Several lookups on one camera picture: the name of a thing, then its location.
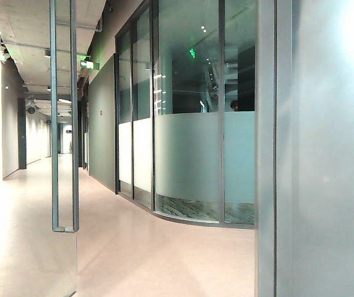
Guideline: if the curved frosted glass partition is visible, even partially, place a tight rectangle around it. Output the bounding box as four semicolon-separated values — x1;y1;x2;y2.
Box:
114;0;257;230

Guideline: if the dark grey wall pillar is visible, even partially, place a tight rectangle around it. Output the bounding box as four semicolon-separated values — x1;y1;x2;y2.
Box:
17;98;27;170

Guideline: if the green illuminated exit sign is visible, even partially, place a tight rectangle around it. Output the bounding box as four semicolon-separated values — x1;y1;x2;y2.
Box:
80;55;100;72

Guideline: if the white ceiling-mounted camera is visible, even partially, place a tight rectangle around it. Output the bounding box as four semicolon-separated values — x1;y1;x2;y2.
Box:
0;44;11;64

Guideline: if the frameless glass door panel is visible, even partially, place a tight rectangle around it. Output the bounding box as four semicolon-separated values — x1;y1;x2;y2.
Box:
0;0;79;297

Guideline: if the dark metal door frame post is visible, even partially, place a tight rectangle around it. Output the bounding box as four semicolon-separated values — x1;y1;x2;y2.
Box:
255;0;278;297

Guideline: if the grey ceiling conduit pipe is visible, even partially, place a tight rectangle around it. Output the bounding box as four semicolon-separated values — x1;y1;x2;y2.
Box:
56;22;103;33

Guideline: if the dark metal door pull handle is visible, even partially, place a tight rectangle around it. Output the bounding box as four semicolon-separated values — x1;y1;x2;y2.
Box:
49;0;80;233

